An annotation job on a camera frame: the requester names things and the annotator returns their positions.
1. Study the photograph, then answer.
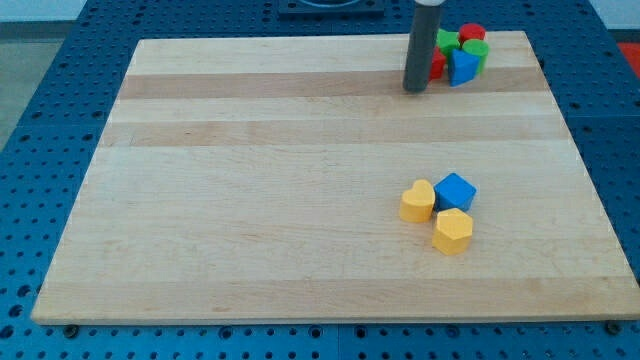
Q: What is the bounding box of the blue cube block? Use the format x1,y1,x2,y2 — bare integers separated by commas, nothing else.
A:
434,173,477,212

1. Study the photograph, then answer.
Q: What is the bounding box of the blue triangle block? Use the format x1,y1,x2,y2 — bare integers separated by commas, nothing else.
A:
448,50,480,87

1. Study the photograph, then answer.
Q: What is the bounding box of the wooden board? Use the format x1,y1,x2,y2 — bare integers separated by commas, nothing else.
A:
31,31,639,325

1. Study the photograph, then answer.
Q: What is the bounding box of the yellow heart block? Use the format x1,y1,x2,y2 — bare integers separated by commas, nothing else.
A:
399,179,436,223

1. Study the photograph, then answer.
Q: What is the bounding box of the yellow hexagon block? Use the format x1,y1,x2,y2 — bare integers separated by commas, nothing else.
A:
432,208,474,256

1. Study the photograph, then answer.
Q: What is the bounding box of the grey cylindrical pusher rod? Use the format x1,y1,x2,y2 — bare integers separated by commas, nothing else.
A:
402,0,444,93

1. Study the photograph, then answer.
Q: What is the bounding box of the red block behind rod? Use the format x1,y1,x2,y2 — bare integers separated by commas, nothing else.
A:
429,46,447,80

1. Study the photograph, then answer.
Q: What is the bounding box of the green star block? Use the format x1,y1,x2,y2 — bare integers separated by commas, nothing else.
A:
436,29,460,58

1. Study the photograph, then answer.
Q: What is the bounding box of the green cylinder block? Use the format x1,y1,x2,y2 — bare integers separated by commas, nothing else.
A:
462,39,490,74

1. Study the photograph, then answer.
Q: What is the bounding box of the red cylinder block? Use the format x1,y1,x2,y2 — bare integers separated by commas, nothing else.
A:
458,23,486,45

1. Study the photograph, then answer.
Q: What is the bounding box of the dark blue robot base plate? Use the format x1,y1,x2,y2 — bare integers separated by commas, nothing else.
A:
276,0,385,18

